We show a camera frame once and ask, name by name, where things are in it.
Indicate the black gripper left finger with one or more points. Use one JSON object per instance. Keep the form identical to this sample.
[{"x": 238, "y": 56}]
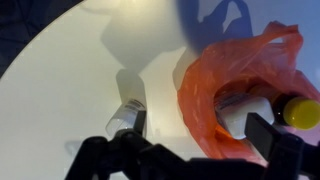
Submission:
[{"x": 140, "y": 122}]

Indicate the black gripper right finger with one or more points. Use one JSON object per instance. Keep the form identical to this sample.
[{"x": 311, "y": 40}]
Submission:
[{"x": 261, "y": 133}]

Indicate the dark bottle with yellow cap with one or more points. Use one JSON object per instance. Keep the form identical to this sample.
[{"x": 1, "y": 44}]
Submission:
[{"x": 300, "y": 112}]

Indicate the orange plastic bag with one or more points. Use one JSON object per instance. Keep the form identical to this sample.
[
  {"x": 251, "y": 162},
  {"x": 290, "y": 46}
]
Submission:
[{"x": 200, "y": 100}]

